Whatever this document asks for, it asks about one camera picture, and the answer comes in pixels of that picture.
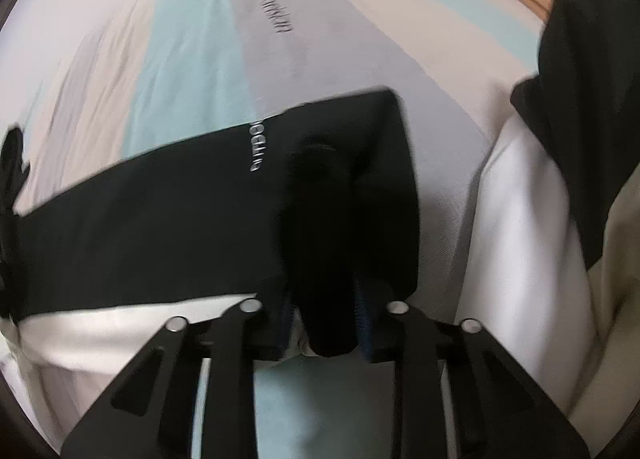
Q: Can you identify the pastel striped bedsheet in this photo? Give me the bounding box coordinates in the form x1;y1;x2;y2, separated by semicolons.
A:
0;0;551;459

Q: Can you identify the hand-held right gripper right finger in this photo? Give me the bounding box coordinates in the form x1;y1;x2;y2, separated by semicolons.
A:
350;276;592;459

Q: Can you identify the white and black colour-block garment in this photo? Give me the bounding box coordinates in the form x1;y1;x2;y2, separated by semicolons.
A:
0;0;640;455

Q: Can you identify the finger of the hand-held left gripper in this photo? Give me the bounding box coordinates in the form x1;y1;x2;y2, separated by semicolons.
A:
0;125;32;220

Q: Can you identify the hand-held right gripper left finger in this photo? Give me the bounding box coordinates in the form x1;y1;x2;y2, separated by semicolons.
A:
65;298;296;459

